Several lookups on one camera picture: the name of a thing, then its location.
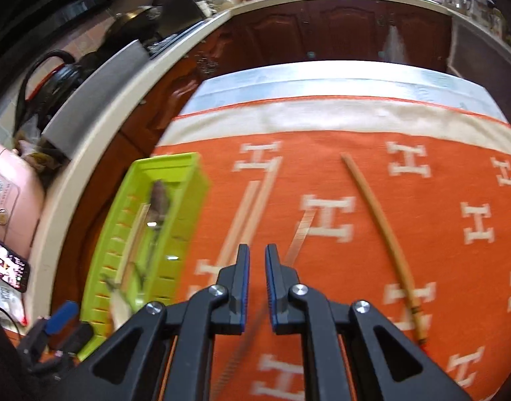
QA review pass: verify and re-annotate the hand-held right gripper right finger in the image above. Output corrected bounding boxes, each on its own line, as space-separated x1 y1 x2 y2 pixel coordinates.
264 243 474 401

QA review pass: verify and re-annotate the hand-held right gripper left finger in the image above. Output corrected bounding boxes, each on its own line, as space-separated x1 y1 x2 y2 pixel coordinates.
42 243 251 401

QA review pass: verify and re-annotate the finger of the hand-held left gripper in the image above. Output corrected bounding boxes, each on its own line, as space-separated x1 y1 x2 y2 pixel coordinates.
58 323 95 357
44 300 81 338

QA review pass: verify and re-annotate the metal chopstick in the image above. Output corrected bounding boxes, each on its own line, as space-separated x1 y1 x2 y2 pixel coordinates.
211 210 315 395

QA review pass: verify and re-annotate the green plastic utensil tray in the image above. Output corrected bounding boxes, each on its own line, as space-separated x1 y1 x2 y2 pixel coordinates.
78 152 212 362

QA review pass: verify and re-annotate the tan wooden chopstick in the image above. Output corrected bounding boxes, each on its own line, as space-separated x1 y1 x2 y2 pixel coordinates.
340 152 429 345

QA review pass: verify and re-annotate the red striped end chopstick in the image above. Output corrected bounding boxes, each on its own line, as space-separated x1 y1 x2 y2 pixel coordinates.
234 158 283 260
216 180 260 270

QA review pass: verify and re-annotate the black smartphone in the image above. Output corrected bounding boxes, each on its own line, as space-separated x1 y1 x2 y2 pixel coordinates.
0 234 30 293

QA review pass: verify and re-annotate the pink rice cooker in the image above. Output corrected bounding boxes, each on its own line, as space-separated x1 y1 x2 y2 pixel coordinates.
0 141 45 262

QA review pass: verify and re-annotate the orange letter-print blanket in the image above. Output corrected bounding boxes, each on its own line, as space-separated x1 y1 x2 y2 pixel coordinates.
149 96 511 401

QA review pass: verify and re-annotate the plastic bag of food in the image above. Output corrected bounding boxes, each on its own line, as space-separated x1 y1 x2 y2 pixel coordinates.
13 129 68 172

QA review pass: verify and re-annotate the white kitchen countertop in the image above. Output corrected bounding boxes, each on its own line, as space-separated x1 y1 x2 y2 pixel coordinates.
30 0 511 268

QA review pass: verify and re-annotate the stainless steel splash panel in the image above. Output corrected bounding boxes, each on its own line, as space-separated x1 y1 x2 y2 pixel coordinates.
42 38 149 161

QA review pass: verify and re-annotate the black wok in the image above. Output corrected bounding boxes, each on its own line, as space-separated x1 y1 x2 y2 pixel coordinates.
107 4 164 42

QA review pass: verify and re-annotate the grey built-in appliance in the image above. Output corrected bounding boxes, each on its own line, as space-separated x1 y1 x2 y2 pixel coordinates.
445 19 511 126

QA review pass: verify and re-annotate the black pot with arched handle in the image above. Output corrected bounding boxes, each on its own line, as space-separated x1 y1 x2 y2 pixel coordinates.
15 50 87 134

